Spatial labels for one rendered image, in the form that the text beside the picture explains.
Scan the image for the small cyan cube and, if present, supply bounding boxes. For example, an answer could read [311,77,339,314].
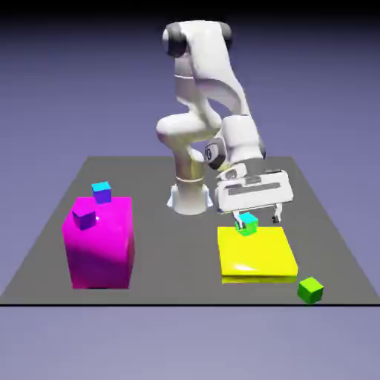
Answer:
[234,212,259,238]
[91,181,113,205]

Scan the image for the large yellow box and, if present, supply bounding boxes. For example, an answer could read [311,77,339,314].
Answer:
[217,226,299,285]

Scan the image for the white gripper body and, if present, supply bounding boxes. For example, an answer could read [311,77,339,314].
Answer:
[214,170,295,214]

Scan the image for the small green cube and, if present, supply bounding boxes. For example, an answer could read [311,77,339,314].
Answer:
[297,276,325,304]

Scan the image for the small purple cube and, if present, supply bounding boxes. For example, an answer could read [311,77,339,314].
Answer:
[71,206,98,232]

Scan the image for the large magenta box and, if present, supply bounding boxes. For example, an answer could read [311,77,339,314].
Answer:
[62,195,137,289]

